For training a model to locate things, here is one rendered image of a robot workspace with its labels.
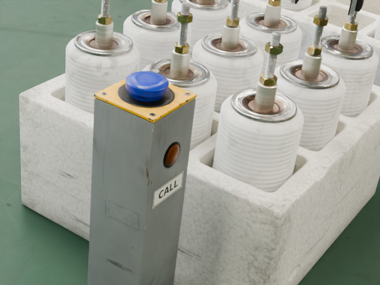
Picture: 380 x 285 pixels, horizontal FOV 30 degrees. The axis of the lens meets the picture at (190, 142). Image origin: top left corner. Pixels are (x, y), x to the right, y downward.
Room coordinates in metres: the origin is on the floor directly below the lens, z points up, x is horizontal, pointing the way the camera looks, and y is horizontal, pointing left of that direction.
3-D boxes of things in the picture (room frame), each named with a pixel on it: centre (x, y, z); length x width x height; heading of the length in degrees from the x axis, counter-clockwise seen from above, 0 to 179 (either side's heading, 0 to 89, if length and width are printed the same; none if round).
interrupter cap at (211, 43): (0.88, -0.04, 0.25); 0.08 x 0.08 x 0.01
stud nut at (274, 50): (0.72, -0.08, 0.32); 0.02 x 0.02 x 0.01; 59
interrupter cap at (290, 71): (0.82, -0.14, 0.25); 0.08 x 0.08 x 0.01
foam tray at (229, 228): (0.88, -0.04, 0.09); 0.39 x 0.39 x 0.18; 59
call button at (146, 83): (0.59, 0.05, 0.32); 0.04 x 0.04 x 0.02
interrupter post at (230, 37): (0.88, -0.04, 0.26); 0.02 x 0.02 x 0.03
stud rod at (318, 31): (0.82, -0.14, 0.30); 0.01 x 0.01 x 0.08
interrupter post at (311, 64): (0.82, -0.14, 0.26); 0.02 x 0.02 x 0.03
